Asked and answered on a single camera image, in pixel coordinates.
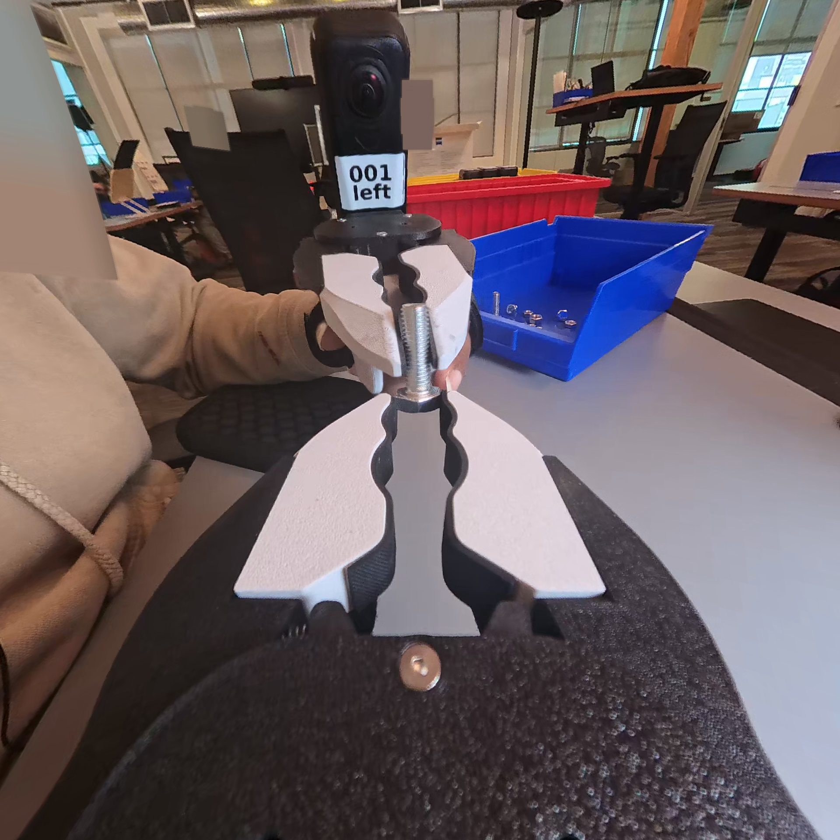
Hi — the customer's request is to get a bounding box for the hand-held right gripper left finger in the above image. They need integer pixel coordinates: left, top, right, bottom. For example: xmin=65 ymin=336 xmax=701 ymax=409
xmin=234 ymin=392 xmax=397 ymax=623

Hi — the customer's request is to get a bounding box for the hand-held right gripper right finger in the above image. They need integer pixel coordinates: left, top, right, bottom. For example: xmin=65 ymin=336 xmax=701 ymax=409
xmin=441 ymin=392 xmax=609 ymax=613

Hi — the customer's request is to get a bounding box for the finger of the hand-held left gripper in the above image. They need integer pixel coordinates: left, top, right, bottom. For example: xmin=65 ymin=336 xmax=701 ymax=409
xmin=398 ymin=243 xmax=476 ymax=382
xmin=319 ymin=250 xmax=401 ymax=391

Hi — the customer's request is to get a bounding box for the blue plastic bin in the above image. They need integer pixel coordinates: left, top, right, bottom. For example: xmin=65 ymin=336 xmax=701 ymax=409
xmin=470 ymin=217 xmax=712 ymax=382
xmin=798 ymin=151 xmax=840 ymax=185

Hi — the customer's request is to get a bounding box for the person's left forearm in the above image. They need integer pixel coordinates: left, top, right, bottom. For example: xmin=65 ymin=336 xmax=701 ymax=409
xmin=40 ymin=237 xmax=329 ymax=395

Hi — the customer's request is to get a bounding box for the person's left hand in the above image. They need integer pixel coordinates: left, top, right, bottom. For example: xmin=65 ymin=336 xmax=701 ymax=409
xmin=315 ymin=322 xmax=471 ymax=395

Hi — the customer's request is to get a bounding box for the black wrist rest pad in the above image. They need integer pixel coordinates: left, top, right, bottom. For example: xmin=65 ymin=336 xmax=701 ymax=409
xmin=178 ymin=378 xmax=375 ymax=471

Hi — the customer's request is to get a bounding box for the red plastic bin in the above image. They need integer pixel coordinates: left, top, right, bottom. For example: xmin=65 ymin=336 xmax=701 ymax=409
xmin=407 ymin=171 xmax=611 ymax=240

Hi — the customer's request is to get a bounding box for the black mesh office chair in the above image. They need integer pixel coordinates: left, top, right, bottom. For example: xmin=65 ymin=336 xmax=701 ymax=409
xmin=164 ymin=128 xmax=322 ymax=296

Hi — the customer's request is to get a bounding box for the yellow plastic bin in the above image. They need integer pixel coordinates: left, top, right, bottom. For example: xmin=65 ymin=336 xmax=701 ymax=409
xmin=447 ymin=168 xmax=578 ymax=185

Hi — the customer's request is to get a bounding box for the black floor lamp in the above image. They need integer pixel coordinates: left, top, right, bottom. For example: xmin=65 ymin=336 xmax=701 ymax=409
xmin=516 ymin=0 xmax=565 ymax=172

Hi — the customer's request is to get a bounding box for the person's torso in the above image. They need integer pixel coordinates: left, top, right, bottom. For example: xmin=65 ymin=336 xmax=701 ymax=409
xmin=0 ymin=269 xmax=178 ymax=775

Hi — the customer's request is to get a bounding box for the wooden standing desk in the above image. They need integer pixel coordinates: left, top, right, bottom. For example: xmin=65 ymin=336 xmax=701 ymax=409
xmin=549 ymin=83 xmax=723 ymax=172

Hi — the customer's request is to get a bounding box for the black backpack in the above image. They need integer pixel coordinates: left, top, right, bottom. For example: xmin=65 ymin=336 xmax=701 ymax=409
xmin=628 ymin=66 xmax=710 ymax=90

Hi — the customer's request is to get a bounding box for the wooden office desk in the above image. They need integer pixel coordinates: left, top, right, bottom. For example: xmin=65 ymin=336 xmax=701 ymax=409
xmin=713 ymin=182 xmax=840 ymax=283

